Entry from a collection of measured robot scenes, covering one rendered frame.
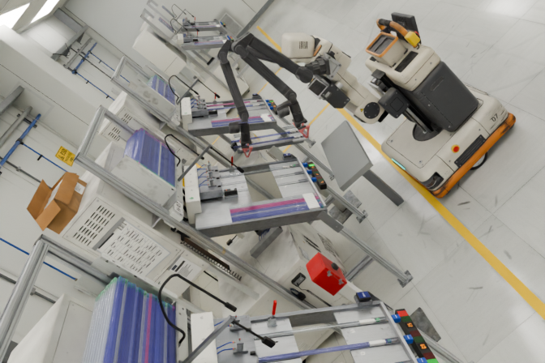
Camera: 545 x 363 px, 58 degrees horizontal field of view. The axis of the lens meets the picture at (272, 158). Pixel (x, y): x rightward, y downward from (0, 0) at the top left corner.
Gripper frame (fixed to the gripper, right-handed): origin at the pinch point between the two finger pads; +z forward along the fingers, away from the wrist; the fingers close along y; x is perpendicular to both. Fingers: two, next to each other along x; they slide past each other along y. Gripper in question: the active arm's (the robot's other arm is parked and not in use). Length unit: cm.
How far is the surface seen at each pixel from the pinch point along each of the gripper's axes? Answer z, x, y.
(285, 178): 13.4, 22.0, 14.6
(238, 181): 14.4, -7.4, 10.1
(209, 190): 9.4, -25.4, 27.8
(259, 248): 55, 2, 26
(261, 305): 71, -2, 59
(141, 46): 7, -99, -439
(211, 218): 16, -26, 49
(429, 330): 69, 81, 99
